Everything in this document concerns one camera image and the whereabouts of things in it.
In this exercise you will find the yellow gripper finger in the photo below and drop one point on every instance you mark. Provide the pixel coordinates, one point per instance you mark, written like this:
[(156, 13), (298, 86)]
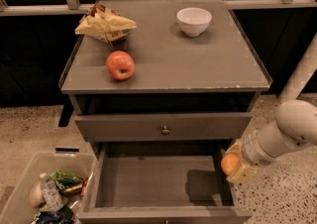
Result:
[(242, 173), (235, 148)]

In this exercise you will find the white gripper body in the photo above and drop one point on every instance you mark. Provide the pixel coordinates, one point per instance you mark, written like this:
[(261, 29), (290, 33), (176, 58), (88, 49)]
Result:
[(254, 149)]

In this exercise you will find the orange fruit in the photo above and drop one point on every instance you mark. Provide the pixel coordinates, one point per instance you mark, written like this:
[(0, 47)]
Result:
[(229, 162)]

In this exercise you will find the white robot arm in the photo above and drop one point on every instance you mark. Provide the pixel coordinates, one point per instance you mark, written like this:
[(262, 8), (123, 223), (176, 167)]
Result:
[(293, 129)]

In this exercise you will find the grey top drawer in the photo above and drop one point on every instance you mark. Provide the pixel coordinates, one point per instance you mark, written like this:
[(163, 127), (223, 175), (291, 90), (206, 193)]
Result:
[(147, 127)]

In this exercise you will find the round metal drawer knob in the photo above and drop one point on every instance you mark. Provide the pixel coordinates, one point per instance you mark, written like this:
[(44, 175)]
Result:
[(165, 130)]

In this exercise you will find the grey wooden drawer cabinet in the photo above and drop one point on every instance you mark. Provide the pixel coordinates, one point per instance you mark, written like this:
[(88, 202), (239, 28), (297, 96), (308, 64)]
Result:
[(216, 72)]

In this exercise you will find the open grey middle drawer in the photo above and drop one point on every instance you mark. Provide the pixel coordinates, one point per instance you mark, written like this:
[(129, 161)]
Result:
[(161, 183)]

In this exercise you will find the white diagonal pole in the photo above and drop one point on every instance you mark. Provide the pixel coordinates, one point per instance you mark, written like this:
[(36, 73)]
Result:
[(301, 75)]

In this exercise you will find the white ceramic bowl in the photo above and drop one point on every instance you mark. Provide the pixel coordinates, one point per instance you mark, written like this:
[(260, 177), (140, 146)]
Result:
[(193, 21)]

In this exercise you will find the red apple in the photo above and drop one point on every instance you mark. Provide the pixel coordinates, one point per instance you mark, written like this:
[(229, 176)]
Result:
[(120, 65)]

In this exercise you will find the brown snack bar wrapper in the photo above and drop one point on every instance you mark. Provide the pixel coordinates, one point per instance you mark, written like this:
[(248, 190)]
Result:
[(77, 188)]

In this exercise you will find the green snack packet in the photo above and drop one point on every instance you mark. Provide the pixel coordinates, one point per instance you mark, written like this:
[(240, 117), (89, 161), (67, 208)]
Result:
[(64, 178)]

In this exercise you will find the yellow chip bag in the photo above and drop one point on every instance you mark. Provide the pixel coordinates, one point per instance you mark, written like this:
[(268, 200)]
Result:
[(105, 25)]

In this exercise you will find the dark blue snack packet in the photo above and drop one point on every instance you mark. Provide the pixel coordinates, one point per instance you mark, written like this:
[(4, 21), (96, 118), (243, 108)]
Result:
[(64, 216)]

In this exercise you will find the white plastic bottle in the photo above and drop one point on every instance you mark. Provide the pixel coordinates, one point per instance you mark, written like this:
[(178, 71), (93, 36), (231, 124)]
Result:
[(50, 193)]

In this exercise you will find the clear plastic bin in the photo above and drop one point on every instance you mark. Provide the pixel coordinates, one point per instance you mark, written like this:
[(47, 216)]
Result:
[(27, 200)]

